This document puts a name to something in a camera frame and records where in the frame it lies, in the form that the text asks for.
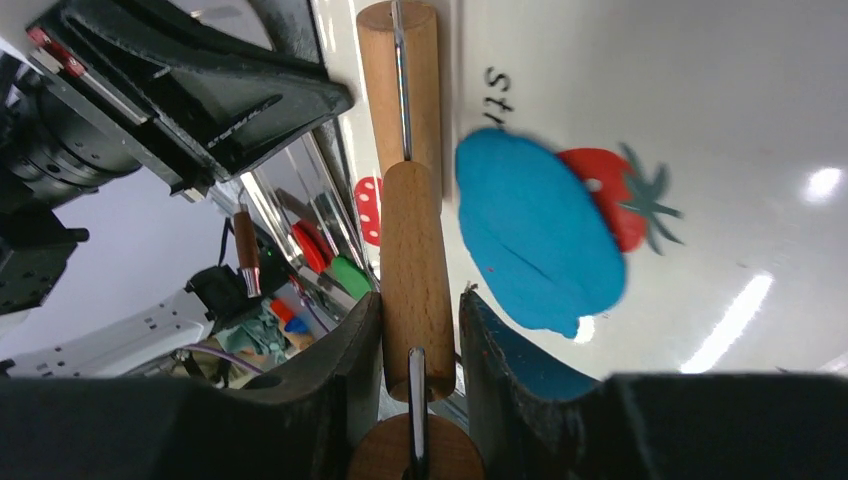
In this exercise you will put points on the metal spatula wooden handle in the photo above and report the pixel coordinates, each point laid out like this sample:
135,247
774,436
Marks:
247,250

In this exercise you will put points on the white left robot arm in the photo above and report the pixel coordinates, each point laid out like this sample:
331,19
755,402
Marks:
165,264

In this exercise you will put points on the blue dough piece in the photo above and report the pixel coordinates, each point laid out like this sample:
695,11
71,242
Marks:
543,249

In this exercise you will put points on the green dough disc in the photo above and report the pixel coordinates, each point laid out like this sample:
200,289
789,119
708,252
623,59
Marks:
352,279

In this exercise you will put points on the wooden double-ended dough roller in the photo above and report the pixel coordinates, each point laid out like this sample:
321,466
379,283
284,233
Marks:
399,53

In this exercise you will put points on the white strawberry print tray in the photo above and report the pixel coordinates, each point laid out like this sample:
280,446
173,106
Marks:
711,135

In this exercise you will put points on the red dough disc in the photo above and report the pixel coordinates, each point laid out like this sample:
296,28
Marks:
315,250

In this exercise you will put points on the stainless steel baking tray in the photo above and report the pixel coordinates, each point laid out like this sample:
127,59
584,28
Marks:
299,182

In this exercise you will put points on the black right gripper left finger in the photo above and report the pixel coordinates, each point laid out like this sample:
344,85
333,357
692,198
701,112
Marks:
300,420

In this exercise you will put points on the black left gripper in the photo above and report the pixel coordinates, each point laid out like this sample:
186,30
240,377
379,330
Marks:
130,85

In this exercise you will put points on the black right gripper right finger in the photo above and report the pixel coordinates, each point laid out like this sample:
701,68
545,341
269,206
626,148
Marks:
528,423

